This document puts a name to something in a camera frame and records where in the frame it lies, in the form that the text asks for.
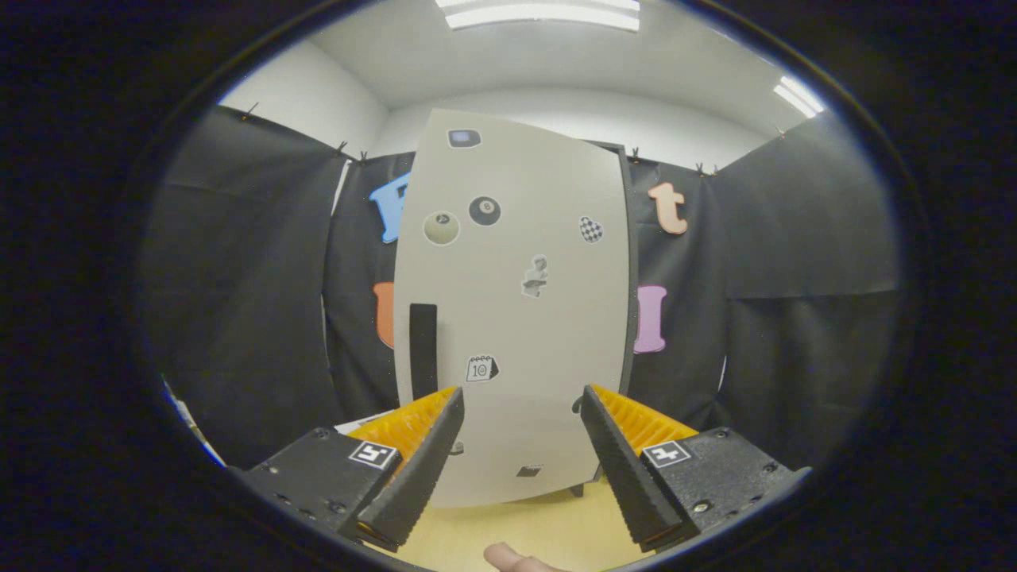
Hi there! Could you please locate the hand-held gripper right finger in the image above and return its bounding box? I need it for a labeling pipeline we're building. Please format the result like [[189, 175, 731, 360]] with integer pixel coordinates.
[[580, 384, 813, 553]]

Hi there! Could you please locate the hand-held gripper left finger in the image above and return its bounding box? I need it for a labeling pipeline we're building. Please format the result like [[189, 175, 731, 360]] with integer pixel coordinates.
[[234, 385, 466, 553]]

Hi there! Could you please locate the black door handle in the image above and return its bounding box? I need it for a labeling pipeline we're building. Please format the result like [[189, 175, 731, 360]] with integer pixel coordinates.
[[409, 303, 439, 402]]

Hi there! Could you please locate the light grey shoe cabinet door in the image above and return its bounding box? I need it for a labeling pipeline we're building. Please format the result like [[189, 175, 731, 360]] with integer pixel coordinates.
[[392, 109, 632, 509]]

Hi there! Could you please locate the grey shoe cabinet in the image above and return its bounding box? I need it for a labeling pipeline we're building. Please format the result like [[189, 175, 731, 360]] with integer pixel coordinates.
[[572, 140, 640, 499]]

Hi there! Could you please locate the white cover book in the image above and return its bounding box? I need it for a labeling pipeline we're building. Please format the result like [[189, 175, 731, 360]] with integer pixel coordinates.
[[334, 409, 398, 436]]

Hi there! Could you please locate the black backdrop cloth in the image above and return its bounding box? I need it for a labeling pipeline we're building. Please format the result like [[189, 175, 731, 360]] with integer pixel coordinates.
[[143, 103, 903, 470]]

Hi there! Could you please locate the small ceiling light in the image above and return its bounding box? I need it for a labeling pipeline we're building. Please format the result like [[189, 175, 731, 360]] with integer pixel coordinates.
[[773, 75, 827, 120]]

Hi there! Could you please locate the long ceiling light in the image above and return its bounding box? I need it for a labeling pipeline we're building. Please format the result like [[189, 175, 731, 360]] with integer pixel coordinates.
[[435, 0, 641, 33]]

